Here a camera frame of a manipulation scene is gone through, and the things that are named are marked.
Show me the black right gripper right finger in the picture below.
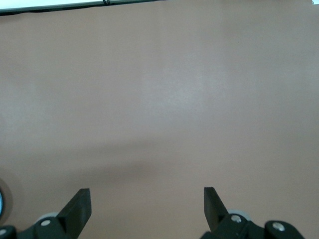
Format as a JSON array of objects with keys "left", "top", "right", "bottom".
[{"left": 201, "top": 186, "right": 306, "bottom": 239}]

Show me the blue round plate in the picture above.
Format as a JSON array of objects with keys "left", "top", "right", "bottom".
[{"left": 0, "top": 178, "right": 13, "bottom": 222}]

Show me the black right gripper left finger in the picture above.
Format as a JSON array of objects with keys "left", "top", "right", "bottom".
[{"left": 0, "top": 188, "right": 92, "bottom": 239}]

